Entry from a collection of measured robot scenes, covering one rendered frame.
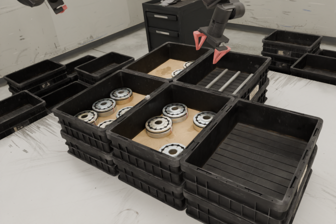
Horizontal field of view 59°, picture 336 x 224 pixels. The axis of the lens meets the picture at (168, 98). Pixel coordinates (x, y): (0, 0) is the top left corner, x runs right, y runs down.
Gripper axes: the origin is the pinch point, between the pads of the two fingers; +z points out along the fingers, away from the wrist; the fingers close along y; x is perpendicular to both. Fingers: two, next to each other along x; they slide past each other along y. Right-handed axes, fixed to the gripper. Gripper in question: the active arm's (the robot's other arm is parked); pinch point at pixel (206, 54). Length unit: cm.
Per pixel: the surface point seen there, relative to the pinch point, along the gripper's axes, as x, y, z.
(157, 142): 25.6, -11.9, 25.5
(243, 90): -8.8, -16.1, 7.8
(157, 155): 37.1, -23.3, 13.1
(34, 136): 52, 39, 62
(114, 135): 41.4, -6.8, 19.3
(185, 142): 18.5, -18.4, 22.0
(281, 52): -141, 33, 47
